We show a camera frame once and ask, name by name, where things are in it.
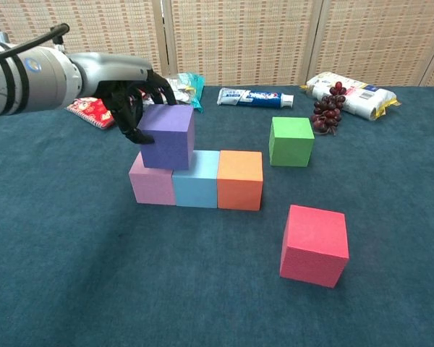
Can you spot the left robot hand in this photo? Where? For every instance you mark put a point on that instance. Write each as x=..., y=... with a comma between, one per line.
x=108, y=72

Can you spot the purple foam cube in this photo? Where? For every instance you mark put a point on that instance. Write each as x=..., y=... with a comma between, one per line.
x=166, y=141

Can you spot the pink foam cube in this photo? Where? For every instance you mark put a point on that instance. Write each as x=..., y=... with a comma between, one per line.
x=152, y=188

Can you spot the orange foam cube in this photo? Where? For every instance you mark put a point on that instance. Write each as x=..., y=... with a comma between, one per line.
x=238, y=184

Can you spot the green foam cube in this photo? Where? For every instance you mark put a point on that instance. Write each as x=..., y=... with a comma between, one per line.
x=291, y=144

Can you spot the red foam cube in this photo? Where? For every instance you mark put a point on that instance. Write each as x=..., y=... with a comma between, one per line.
x=314, y=246

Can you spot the red snack packet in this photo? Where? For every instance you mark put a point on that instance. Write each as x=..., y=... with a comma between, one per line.
x=94, y=110

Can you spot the clear teal snack bag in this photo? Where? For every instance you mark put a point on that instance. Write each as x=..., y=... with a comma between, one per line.
x=188, y=86

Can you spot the light blue foam cube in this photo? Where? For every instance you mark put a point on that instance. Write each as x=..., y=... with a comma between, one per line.
x=197, y=188

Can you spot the white blue toothpaste tube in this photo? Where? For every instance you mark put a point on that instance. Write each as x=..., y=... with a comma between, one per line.
x=253, y=97

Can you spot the dark teal table mat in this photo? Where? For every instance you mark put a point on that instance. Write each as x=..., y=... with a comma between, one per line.
x=166, y=282

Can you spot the dark red grape bunch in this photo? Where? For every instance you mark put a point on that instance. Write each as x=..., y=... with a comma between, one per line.
x=327, y=112

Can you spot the white yellow snack bag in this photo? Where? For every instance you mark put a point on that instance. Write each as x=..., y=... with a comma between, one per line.
x=361, y=95

